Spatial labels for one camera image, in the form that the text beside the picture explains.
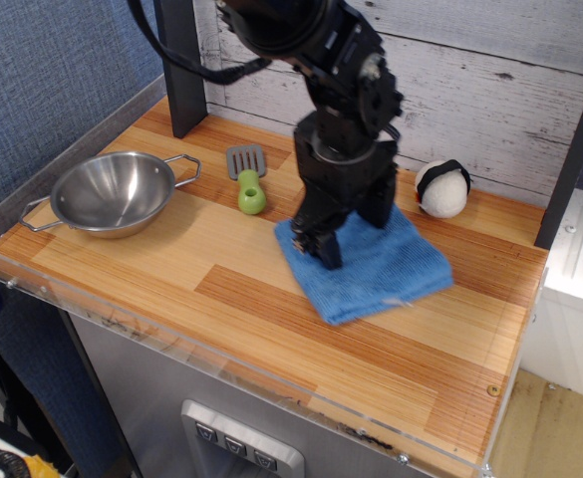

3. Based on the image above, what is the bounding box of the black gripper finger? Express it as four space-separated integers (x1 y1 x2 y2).
311 232 342 270
354 171 397 228

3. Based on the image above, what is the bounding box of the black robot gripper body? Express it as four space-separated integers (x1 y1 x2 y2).
290 112 400 258

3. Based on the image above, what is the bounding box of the blue microfiber towel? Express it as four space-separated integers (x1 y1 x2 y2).
275 207 453 326

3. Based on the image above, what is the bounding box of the grey spatula with green handle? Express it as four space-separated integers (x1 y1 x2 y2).
226 144 267 215

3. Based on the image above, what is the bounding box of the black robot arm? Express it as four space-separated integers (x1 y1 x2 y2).
218 1 403 270

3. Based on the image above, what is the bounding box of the white plush ball black band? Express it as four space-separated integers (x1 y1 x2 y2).
415 159 471 219

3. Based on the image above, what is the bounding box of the clear acrylic table guard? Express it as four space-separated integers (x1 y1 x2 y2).
0 235 547 477

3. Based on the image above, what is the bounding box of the silver panel with buttons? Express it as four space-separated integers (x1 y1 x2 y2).
181 399 306 477

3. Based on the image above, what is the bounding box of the white ribbed appliance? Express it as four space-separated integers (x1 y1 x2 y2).
520 189 583 394

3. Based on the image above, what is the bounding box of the yellow and black object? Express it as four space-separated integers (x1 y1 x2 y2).
0 449 62 478

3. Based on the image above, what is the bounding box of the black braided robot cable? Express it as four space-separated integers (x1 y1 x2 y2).
126 0 272 86

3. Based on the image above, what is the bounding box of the dark grey right post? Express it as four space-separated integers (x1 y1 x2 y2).
534 111 583 250

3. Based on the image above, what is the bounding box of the stainless steel bowl with handles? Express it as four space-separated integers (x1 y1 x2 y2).
19 151 202 239

